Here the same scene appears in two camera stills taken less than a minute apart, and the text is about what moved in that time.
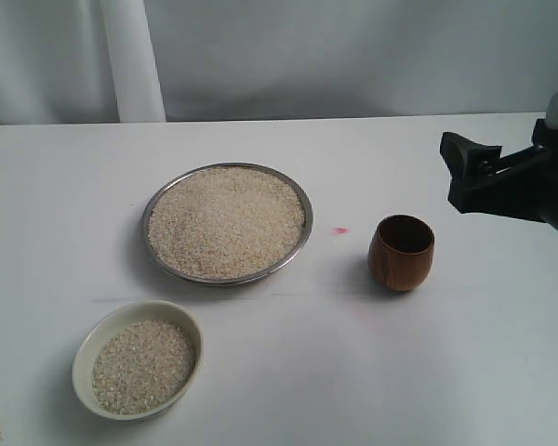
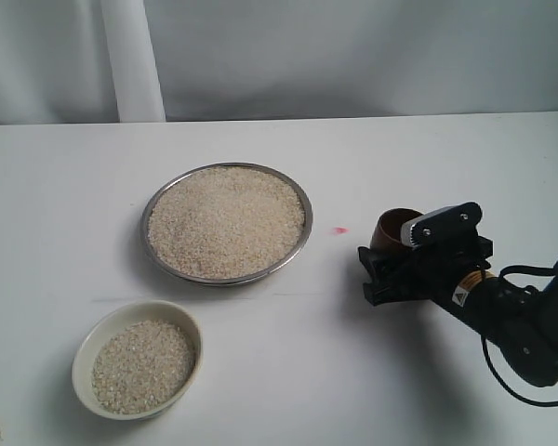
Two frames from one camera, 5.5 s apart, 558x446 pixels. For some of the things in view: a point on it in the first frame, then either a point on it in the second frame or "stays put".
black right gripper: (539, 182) to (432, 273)
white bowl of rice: (136, 360) stays put
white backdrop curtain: (90, 61) stays put
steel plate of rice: (224, 223) stays put
